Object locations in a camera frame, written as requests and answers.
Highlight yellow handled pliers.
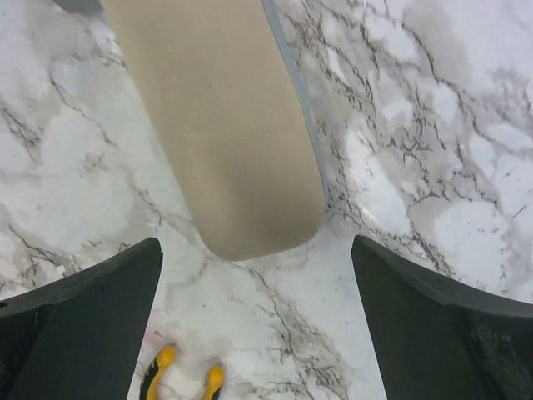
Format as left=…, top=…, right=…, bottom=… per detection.
left=138, top=344, right=226, bottom=400

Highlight beige umbrella case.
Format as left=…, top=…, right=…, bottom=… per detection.
left=102, top=1, right=326, bottom=261

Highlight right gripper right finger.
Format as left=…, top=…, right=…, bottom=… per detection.
left=351, top=235, right=532, bottom=400

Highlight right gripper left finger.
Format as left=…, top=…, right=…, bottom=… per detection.
left=1, top=237, right=162, bottom=399

